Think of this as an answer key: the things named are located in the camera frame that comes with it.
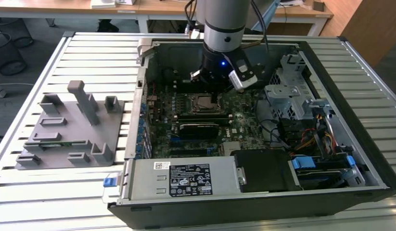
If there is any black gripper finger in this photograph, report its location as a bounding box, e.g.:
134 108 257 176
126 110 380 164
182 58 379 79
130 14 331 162
209 91 220 109

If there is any black RAM slot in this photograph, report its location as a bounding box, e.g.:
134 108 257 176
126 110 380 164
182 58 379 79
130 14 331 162
177 119 232 126
177 114 230 120

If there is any black graphics card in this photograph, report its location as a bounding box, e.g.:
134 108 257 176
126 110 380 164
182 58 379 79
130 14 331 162
177 122 220 140

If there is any green motherboard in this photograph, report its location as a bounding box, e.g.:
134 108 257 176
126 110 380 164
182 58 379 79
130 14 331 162
142 81 265 159

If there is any silver chipset heatsink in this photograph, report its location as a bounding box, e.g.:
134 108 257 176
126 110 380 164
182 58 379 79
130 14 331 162
222 141 241 154

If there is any silver metal drive cage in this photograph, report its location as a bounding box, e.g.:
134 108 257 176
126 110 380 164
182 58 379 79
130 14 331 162
262 54 317 121

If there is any black plastic shroud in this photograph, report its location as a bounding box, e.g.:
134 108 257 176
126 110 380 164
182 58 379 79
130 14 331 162
232 149 303 193

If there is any wooden desk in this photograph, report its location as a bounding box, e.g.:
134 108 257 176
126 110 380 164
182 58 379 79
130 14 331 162
0 0 333 37

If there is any blue disk carrier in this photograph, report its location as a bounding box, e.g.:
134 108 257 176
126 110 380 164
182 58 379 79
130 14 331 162
289 155 316 170

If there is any grey power supply unit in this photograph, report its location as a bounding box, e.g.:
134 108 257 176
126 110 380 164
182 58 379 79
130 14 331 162
118 156 241 202

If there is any grey parts rack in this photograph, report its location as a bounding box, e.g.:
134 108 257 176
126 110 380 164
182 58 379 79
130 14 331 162
14 80 125 171

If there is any plain white box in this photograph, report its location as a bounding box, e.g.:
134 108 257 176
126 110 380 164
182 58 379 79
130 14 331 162
90 0 117 9

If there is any black open PC case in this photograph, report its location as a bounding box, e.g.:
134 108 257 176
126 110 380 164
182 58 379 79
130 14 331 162
101 36 396 231

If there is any green RAM stick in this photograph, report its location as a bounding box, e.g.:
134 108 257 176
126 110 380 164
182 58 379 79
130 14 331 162
38 141 73 147

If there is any wooden cabinet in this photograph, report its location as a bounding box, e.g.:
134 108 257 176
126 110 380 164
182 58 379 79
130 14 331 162
319 0 396 68

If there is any black mesh bin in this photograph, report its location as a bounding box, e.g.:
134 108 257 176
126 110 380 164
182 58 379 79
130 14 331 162
0 32 28 77
0 17 34 48

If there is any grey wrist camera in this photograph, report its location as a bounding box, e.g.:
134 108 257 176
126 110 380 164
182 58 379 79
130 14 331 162
189 70 205 84

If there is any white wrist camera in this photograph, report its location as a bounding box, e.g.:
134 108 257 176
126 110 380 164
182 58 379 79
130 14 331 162
228 56 258 89

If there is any yellow orange wire bundle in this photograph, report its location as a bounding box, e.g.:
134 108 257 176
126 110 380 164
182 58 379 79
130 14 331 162
292 128 333 154

